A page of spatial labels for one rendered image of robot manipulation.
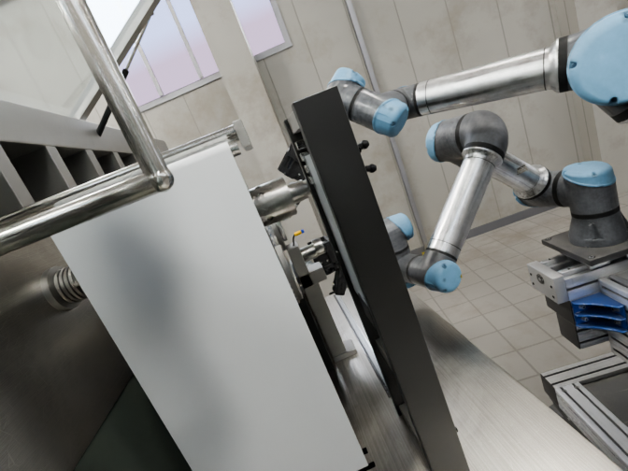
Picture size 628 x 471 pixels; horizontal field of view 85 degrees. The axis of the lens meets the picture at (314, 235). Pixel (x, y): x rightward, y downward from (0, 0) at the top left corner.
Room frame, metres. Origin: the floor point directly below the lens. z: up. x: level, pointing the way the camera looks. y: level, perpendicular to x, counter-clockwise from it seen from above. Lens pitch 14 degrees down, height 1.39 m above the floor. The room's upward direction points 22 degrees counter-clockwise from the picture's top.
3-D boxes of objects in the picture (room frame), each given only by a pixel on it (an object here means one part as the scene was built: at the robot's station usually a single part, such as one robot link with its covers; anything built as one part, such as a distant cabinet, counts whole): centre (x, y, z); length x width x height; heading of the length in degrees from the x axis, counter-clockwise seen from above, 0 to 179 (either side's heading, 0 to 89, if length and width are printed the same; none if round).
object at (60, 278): (0.53, 0.36, 1.34); 0.07 x 0.07 x 0.07; 4
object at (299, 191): (0.55, -0.02, 1.34); 0.06 x 0.03 x 0.03; 94
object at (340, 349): (0.76, 0.04, 1.05); 0.06 x 0.05 x 0.31; 94
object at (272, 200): (0.55, 0.04, 1.34); 0.06 x 0.06 x 0.06; 4
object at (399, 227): (0.87, -0.19, 1.11); 0.11 x 0.08 x 0.09; 94
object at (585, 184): (0.96, -0.81, 0.98); 0.13 x 0.12 x 0.14; 19
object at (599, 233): (0.95, -0.81, 0.87); 0.15 x 0.15 x 0.10
